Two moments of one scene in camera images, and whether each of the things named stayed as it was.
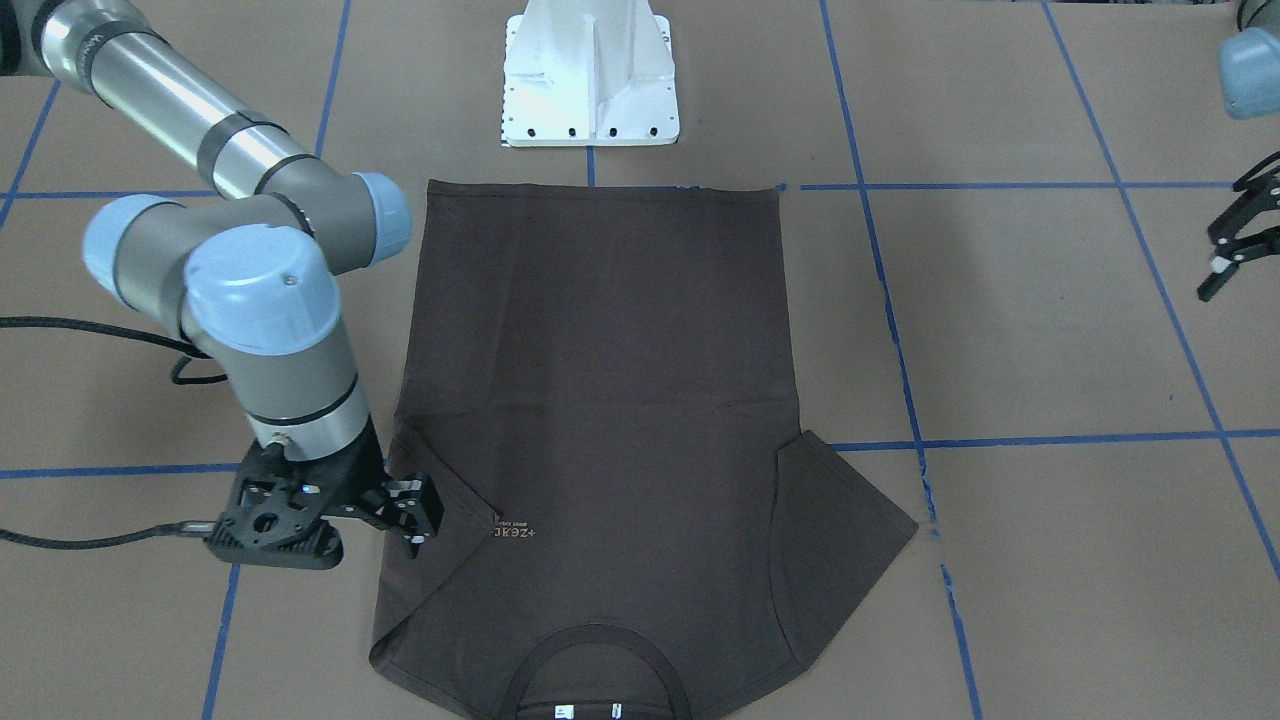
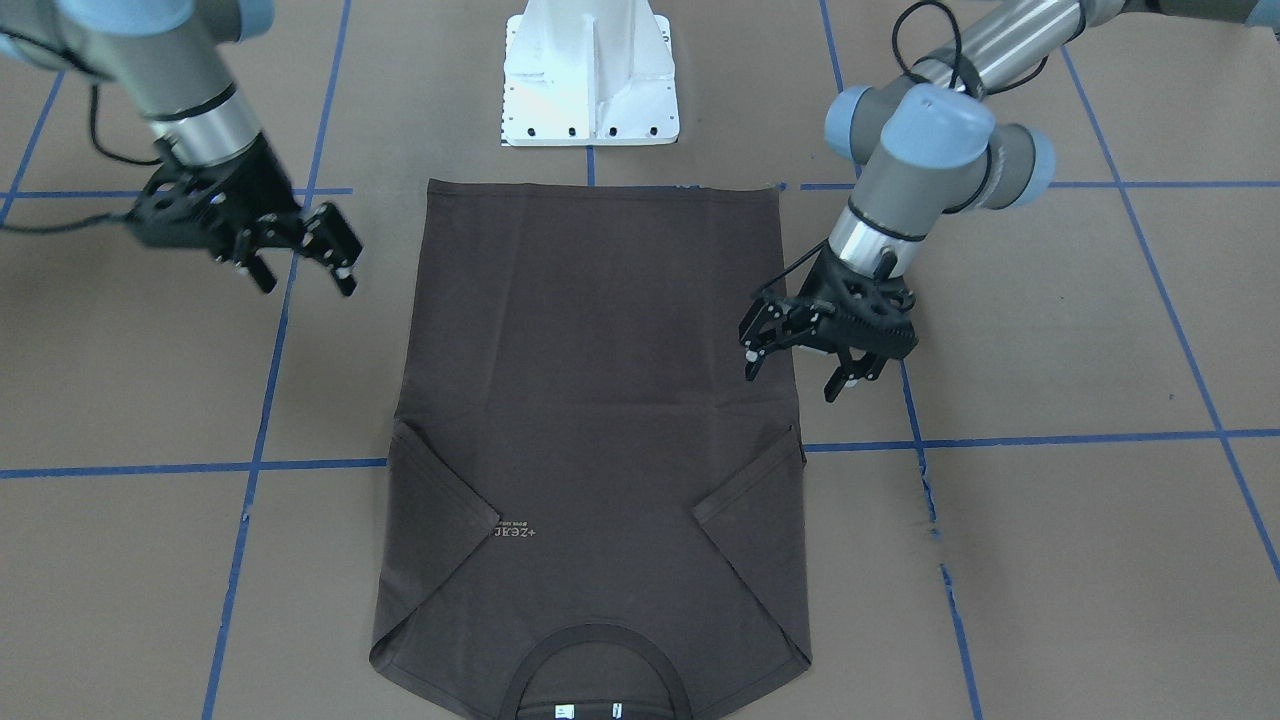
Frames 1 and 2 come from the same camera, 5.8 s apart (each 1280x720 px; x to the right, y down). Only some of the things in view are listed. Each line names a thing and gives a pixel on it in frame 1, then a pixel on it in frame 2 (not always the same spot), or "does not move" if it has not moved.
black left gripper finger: x=1260 y=200 -> x=865 y=367
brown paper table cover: x=992 y=234 does not move
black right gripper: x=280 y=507 -> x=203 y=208
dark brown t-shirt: x=601 y=382 does not move
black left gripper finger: x=1261 y=243 -> x=760 y=322
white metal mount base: x=589 y=73 does not move
